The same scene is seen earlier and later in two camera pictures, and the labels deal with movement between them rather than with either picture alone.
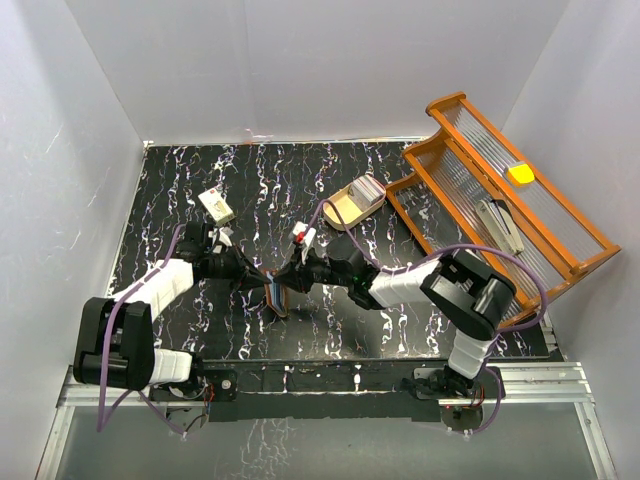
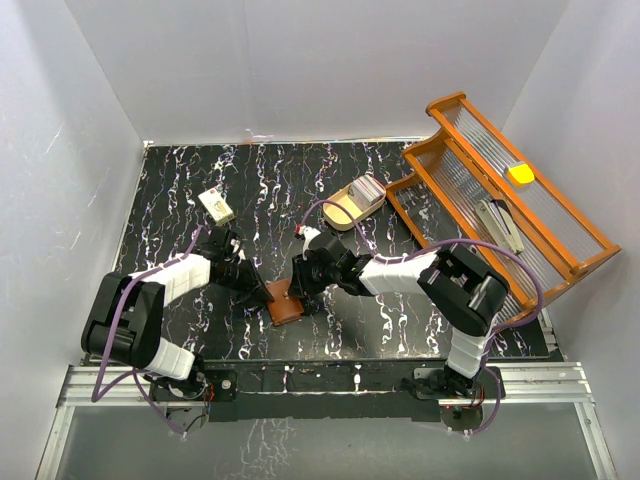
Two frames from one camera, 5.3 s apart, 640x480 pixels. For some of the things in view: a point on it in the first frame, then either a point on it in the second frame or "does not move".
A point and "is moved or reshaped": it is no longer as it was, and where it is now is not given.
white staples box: [216, 206] does not move
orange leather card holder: [276, 296] is moved or reshaped
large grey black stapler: [501, 222] does not move
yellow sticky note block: [522, 173] does not move
